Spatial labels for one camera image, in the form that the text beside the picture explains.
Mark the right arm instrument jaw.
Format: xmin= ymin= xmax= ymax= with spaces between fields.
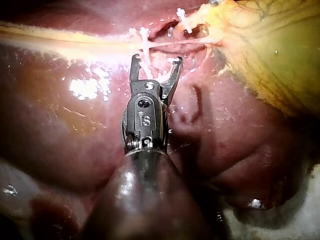
xmin=129 ymin=53 xmax=141 ymax=83
xmin=160 ymin=56 xmax=184 ymax=105

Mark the right arm instrument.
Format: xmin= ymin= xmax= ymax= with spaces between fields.
xmin=121 ymin=79 xmax=172 ymax=155

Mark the gallbladder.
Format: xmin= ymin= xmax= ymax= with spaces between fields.
xmin=192 ymin=0 xmax=320 ymax=119

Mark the white clip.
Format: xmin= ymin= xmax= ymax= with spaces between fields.
xmin=138 ymin=26 xmax=153 ymax=62
xmin=176 ymin=7 xmax=194 ymax=34

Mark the dark red liver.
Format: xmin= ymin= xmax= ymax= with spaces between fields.
xmin=0 ymin=0 xmax=320 ymax=240

